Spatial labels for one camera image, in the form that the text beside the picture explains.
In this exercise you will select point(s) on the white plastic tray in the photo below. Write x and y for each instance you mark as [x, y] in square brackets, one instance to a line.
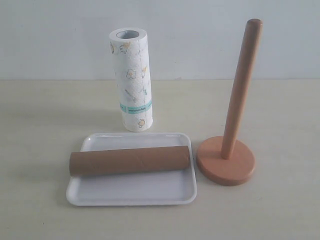
[177, 187]

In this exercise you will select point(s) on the printed paper towel roll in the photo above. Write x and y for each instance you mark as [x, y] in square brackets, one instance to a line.
[130, 57]

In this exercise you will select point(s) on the wooden paper towel holder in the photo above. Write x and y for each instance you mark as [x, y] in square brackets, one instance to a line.
[224, 159]

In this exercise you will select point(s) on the brown cardboard tube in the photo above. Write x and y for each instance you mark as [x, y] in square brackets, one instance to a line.
[125, 161]

